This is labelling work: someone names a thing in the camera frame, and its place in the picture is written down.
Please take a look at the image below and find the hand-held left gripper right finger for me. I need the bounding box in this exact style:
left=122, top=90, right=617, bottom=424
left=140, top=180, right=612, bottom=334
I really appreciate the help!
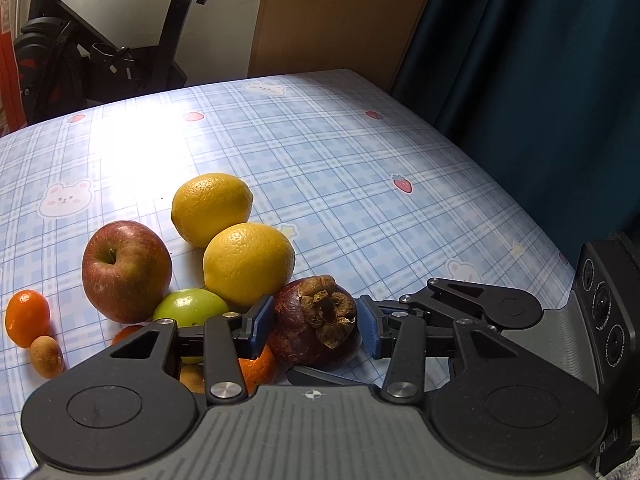
left=356, top=296, right=526, bottom=403

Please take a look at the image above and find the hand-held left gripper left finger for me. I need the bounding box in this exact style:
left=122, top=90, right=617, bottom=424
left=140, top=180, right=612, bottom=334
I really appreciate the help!
left=107, top=296, right=276, bottom=405

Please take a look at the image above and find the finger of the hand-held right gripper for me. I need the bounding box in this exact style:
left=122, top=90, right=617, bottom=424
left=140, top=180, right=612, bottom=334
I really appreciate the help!
left=399, top=277, right=544, bottom=332
left=286, top=366, right=373, bottom=387

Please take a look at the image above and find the dark purple mangosteen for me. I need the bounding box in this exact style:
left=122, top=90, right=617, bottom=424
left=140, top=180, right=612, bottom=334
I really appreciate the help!
left=266, top=275, right=363, bottom=367

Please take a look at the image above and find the tangerine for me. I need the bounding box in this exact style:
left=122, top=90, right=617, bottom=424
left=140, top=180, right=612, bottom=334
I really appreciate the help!
left=111, top=325, right=146, bottom=346
left=239, top=344, right=278, bottom=395
left=5, top=290, right=52, bottom=349

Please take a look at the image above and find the red apple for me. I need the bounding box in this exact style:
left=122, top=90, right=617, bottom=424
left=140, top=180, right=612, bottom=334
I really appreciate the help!
left=81, top=220, right=173, bottom=324

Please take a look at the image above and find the yellow lemon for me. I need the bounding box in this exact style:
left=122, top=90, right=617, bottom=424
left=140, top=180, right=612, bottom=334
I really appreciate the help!
left=171, top=173, right=253, bottom=249
left=202, top=223, right=296, bottom=308

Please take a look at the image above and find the green apple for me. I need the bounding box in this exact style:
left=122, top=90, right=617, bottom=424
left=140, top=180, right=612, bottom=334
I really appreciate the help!
left=152, top=288, right=231, bottom=331

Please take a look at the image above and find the blue plaid printed tablecloth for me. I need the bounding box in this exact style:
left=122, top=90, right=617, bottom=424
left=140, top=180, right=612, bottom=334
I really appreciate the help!
left=0, top=67, right=576, bottom=480

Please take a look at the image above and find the small brown longan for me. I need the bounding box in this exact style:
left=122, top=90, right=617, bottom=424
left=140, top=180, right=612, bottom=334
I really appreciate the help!
left=29, top=336, right=65, bottom=379

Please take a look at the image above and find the dark blue curtain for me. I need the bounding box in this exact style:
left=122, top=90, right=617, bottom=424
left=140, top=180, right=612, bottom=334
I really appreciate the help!
left=390, top=0, right=640, bottom=261

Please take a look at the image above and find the brown wooden door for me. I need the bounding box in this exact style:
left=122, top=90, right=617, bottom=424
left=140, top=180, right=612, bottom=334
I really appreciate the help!
left=247, top=0, right=443, bottom=93

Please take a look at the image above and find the black exercise bike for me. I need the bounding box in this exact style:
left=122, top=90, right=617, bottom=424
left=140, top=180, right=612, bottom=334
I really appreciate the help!
left=12, top=0, right=211, bottom=122

